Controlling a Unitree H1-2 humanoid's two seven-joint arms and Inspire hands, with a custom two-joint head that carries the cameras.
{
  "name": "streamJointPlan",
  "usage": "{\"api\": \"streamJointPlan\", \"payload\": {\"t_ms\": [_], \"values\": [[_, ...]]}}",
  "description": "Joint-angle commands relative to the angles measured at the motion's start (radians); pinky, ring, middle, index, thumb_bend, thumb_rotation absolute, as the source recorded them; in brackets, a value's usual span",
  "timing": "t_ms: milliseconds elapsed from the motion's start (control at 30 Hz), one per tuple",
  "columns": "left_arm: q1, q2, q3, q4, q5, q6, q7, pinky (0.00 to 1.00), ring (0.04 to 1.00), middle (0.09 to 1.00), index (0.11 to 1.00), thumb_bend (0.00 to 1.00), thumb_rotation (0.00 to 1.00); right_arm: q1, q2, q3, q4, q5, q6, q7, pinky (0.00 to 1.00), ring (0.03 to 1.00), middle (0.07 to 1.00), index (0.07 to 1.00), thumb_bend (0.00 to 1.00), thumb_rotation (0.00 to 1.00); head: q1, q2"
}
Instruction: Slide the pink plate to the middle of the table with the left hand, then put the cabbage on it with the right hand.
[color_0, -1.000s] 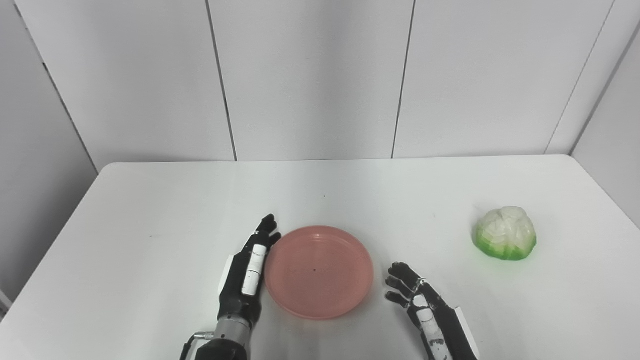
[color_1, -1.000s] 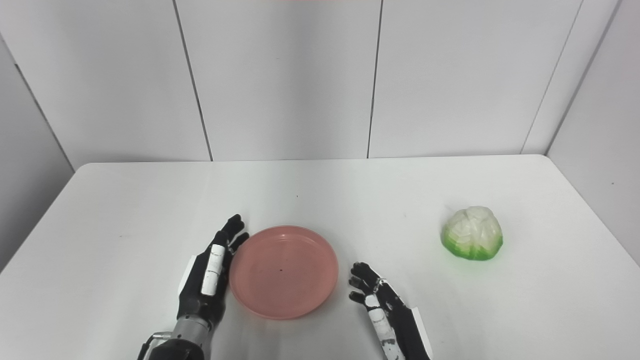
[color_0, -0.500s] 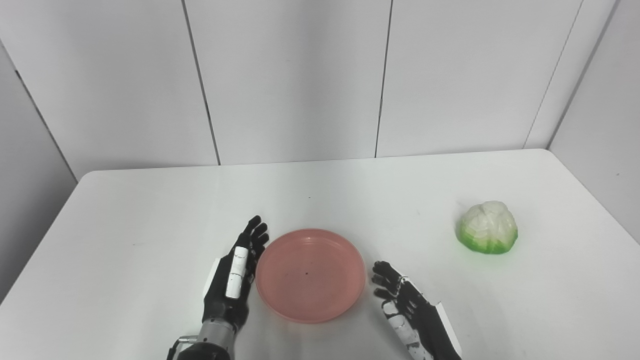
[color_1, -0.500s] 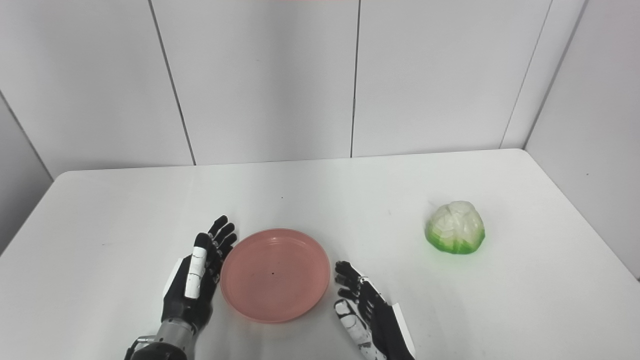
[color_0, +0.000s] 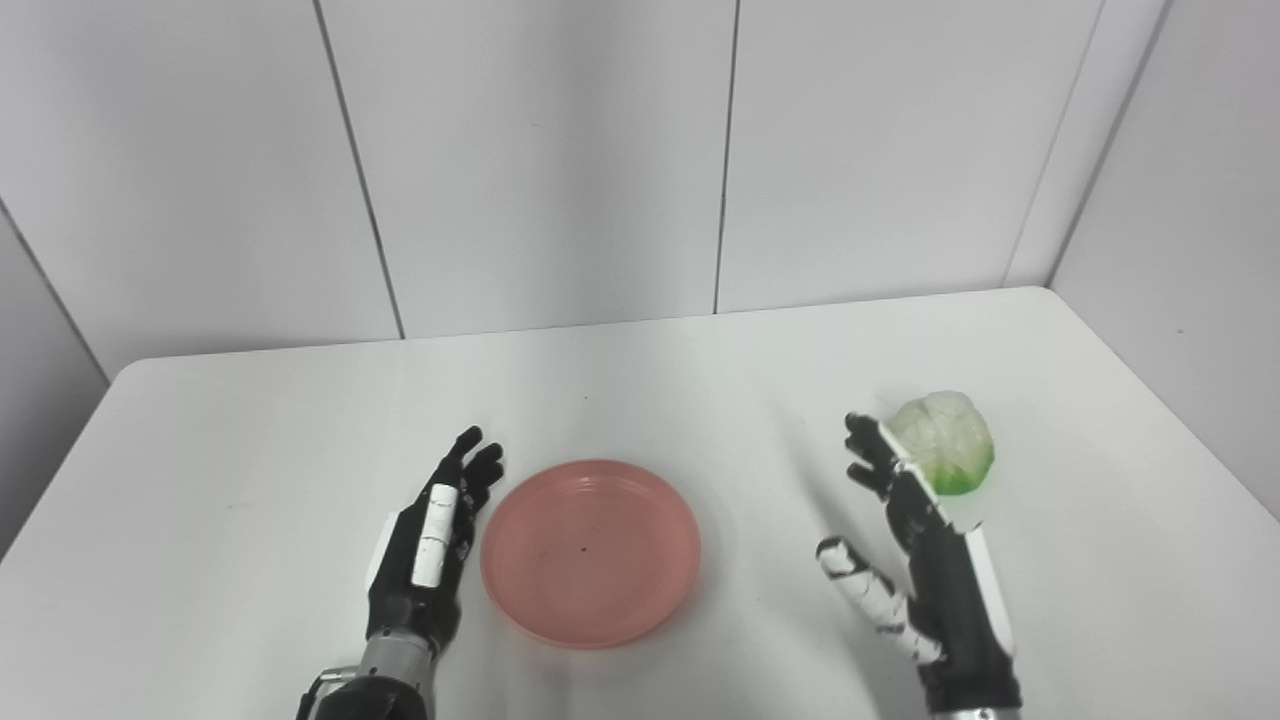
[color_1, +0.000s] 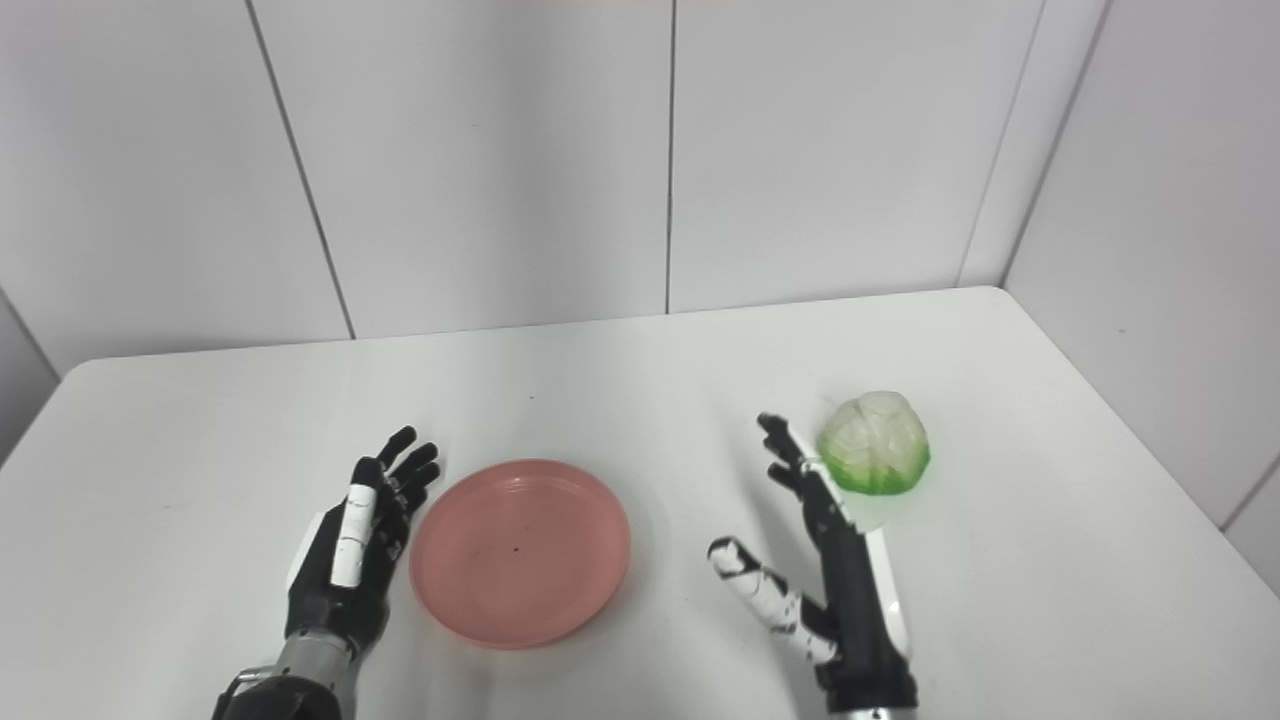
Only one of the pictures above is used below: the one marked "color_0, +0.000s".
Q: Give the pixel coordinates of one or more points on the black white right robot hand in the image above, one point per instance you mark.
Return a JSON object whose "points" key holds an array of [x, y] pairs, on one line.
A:
{"points": [[950, 610]]}

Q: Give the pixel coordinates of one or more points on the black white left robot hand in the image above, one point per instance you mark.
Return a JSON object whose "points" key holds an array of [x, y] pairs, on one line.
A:
{"points": [[425, 560]]}

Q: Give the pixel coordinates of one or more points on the pink round plate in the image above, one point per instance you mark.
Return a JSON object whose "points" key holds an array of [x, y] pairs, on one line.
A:
{"points": [[590, 555]]}

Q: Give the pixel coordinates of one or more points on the green white toy cabbage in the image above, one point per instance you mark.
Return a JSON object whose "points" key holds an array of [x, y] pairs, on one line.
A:
{"points": [[945, 440]]}

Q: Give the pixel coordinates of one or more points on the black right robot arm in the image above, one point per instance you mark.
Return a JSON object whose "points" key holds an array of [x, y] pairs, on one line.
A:
{"points": [[975, 714]]}

